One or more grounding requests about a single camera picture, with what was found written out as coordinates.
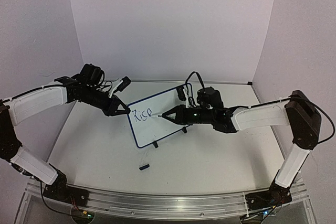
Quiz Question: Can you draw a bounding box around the blue marker cap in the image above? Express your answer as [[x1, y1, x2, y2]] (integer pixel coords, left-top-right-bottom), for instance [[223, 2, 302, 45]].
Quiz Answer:
[[139, 164, 150, 170]]

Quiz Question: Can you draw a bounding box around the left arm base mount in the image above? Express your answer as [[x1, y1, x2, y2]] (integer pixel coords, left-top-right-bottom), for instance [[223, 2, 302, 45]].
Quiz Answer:
[[43, 174, 89, 207]]

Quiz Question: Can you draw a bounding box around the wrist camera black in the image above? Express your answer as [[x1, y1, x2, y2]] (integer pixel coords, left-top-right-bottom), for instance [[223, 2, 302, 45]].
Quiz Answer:
[[118, 76, 131, 92], [176, 86, 186, 101]]

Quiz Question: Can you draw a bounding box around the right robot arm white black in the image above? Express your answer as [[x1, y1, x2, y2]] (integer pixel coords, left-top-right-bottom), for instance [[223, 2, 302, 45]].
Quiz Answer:
[[161, 87, 322, 194]]

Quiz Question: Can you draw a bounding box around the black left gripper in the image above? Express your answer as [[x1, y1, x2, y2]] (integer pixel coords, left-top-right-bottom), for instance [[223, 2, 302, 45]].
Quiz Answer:
[[79, 85, 131, 116]]

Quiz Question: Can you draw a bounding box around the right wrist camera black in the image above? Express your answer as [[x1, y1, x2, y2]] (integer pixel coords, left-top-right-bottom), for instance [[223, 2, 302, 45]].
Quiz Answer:
[[176, 86, 186, 101]]

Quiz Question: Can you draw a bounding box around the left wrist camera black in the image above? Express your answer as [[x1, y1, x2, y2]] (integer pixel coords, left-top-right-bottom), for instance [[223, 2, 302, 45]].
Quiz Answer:
[[118, 76, 131, 92]]

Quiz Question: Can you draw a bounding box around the white blue marker pen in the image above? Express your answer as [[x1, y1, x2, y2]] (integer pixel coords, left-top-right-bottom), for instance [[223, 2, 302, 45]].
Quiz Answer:
[[151, 113, 176, 119]]

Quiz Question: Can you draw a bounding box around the blue framed whiteboard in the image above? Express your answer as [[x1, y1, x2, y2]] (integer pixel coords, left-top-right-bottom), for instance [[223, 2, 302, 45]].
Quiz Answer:
[[128, 84, 187, 148]]

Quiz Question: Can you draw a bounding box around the wire whiteboard stand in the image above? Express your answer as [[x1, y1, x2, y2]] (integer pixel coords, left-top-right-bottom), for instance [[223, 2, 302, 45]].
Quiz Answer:
[[152, 126, 188, 148]]

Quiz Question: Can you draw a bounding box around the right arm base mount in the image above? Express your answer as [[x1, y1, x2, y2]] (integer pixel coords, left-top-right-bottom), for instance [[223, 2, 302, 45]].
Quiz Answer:
[[245, 184, 292, 210]]

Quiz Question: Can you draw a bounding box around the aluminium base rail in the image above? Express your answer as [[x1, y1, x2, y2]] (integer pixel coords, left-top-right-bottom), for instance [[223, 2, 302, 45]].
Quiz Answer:
[[14, 178, 317, 223]]

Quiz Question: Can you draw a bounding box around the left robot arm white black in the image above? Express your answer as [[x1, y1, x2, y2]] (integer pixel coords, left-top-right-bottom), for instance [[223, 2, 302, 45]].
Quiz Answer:
[[1, 63, 131, 200]]

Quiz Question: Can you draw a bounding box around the right camera black cable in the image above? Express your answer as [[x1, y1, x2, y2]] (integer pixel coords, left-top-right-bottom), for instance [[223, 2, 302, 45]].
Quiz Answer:
[[185, 71, 207, 90]]

